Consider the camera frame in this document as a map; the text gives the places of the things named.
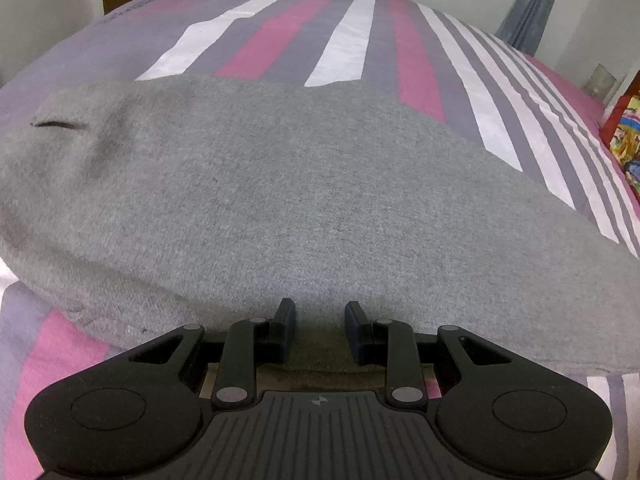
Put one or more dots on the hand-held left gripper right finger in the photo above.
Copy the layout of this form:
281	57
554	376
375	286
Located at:
357	335

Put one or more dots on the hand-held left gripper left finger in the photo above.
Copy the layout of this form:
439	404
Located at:
284	332

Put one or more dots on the grey pants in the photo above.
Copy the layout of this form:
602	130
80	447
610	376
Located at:
280	200

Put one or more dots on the striped bed sheet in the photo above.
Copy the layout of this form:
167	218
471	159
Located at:
350	35

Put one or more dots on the colourful printed blanket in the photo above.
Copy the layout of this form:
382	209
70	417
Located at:
625	135

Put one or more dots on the grey curtain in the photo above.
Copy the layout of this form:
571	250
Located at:
535	10

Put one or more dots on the wall socket plate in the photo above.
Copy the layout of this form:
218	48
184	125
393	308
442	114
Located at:
604	82

